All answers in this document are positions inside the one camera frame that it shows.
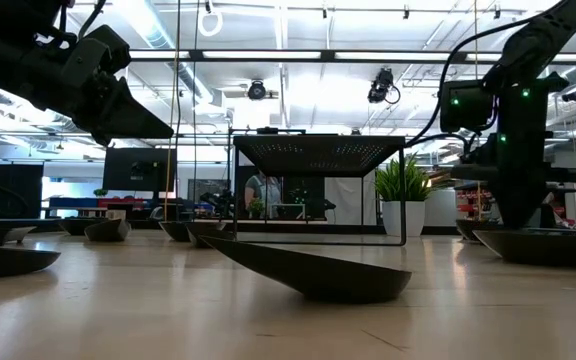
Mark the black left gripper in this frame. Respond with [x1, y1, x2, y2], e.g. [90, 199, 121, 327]
[17, 42, 175, 148]

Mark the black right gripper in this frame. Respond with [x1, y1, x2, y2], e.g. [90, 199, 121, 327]
[450, 71, 576, 230]

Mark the shelf rack with red bins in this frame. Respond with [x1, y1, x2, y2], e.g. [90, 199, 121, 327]
[454, 172, 576, 229]

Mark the green plant in white pot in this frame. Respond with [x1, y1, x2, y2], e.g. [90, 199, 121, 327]
[373, 153, 435, 238]

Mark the dark background cabinet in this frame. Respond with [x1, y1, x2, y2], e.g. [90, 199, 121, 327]
[0, 162, 45, 220]

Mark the small green background plant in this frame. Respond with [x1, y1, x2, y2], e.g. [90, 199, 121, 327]
[247, 197, 267, 219]

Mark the person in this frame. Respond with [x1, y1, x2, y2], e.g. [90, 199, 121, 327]
[244, 171, 284, 221]

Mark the small white background table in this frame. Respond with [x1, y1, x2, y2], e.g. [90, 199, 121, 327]
[269, 201, 308, 221]

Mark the black perforated metal shelf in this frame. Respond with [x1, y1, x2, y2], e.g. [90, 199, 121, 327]
[231, 133, 409, 248]

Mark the black wall monitor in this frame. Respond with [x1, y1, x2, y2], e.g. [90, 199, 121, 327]
[101, 146, 178, 194]

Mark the black hanging cable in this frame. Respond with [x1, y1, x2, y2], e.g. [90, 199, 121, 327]
[190, 0, 202, 221]

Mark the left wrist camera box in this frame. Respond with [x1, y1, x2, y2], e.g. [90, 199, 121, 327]
[61, 23, 132, 77]

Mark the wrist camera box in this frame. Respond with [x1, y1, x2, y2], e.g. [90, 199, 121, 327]
[439, 78, 497, 134]
[61, 23, 132, 77]

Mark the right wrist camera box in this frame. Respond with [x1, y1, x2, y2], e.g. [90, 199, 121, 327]
[439, 78, 497, 134]

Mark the white hanging ring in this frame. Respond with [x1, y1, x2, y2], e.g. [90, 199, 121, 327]
[197, 8, 224, 39]

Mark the black ceiling dome camera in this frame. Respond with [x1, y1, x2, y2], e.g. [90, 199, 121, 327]
[246, 79, 268, 102]

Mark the black ceiling camera with cable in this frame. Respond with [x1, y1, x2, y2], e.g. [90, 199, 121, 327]
[366, 67, 402, 106]

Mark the black overhead frame beam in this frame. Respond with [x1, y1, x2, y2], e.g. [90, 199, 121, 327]
[127, 48, 576, 65]

